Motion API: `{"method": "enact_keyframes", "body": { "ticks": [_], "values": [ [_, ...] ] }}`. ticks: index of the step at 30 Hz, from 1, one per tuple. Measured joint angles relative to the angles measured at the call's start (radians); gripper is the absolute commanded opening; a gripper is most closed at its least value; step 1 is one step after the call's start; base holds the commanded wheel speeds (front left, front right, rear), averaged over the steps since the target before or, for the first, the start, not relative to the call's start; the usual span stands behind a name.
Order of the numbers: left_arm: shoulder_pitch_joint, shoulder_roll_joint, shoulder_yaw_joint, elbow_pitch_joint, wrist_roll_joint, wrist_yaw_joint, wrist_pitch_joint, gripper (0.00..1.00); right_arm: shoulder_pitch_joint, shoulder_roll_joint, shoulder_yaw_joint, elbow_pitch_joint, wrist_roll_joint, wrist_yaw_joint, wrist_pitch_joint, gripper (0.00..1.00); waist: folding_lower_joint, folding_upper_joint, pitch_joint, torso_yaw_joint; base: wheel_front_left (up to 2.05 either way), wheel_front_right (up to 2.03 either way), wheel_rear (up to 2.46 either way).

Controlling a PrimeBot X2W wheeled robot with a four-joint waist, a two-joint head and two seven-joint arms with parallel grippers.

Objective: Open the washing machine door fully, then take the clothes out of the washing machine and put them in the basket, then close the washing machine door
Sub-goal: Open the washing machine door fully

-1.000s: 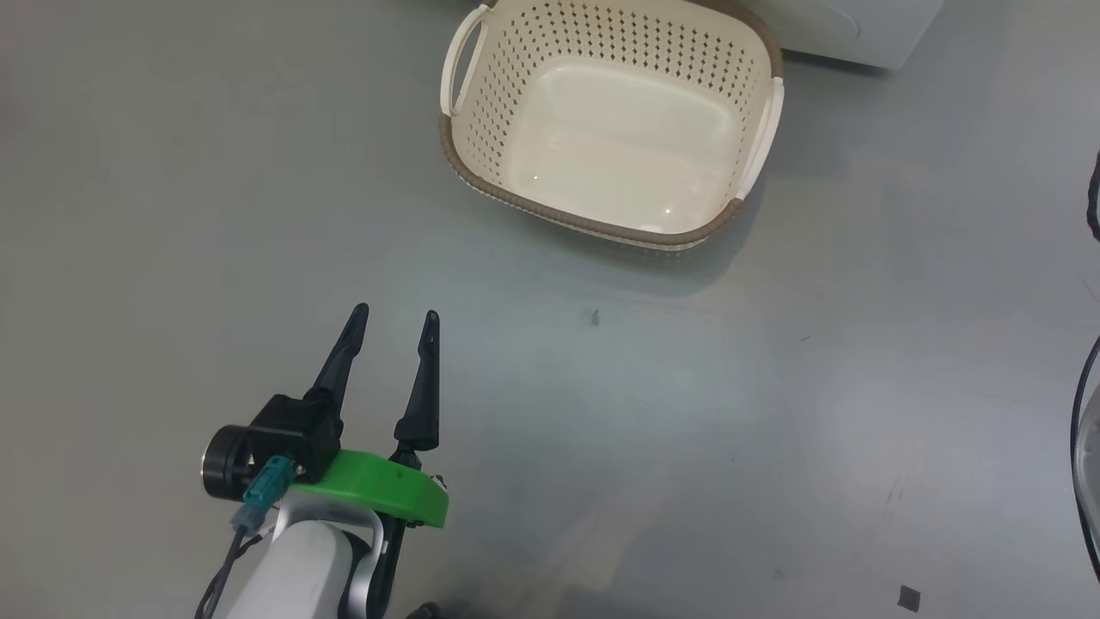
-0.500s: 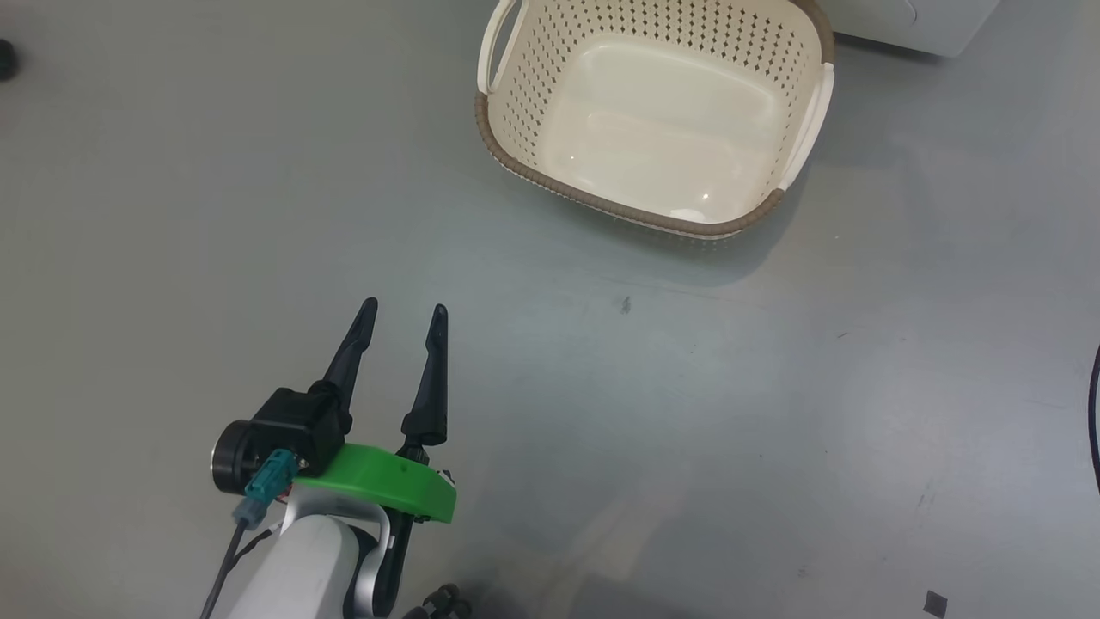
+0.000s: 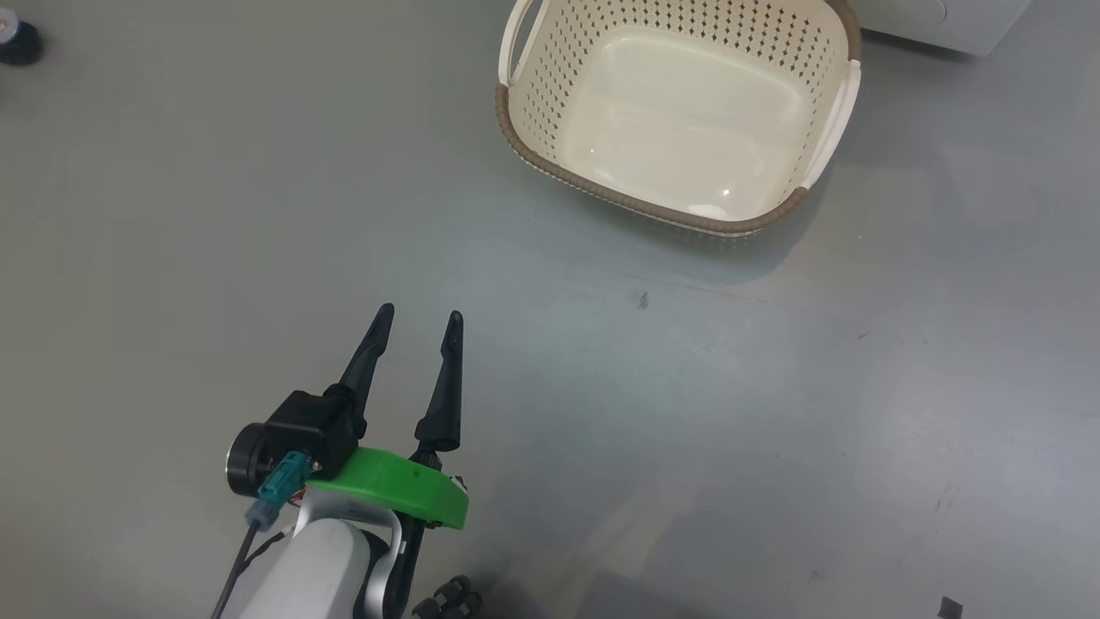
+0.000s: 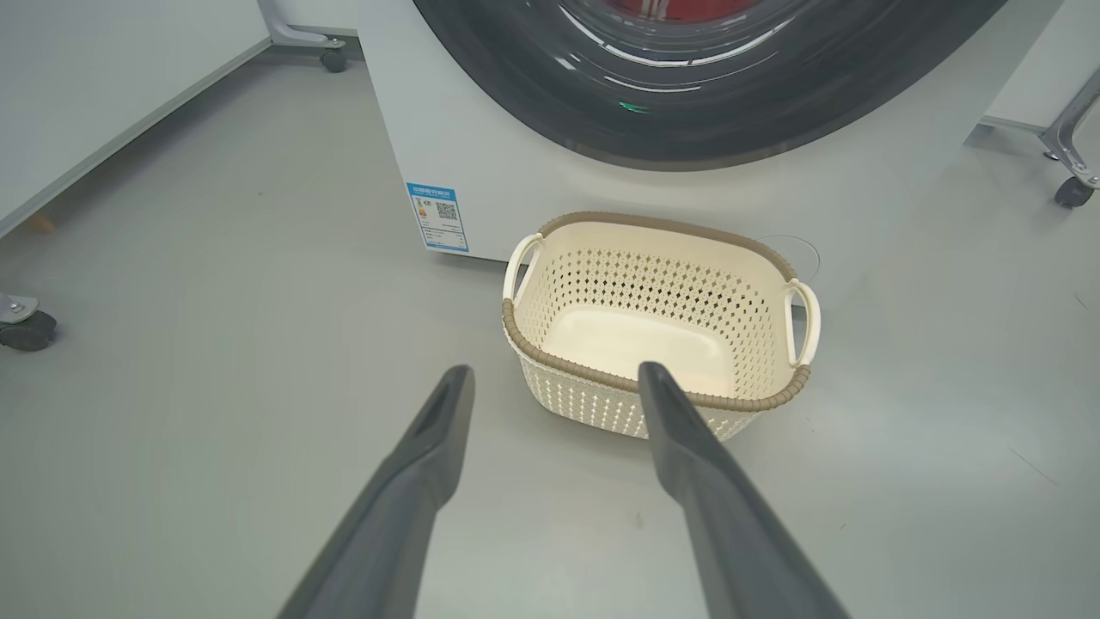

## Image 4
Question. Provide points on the cream perforated laundry basket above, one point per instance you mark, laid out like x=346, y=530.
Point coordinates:
x=636, y=340

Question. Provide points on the white front-load washing machine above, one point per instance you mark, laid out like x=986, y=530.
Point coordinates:
x=481, y=146

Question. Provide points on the blue energy label sticker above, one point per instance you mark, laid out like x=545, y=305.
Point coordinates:
x=438, y=217

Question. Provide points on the white panel on legs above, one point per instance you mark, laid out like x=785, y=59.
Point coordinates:
x=1044, y=69

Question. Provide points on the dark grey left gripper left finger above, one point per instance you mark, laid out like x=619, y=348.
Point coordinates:
x=404, y=507

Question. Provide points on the round black glass washer door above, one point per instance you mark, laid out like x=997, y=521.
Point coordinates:
x=705, y=112

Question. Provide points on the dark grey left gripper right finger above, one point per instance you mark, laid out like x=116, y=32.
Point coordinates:
x=722, y=516

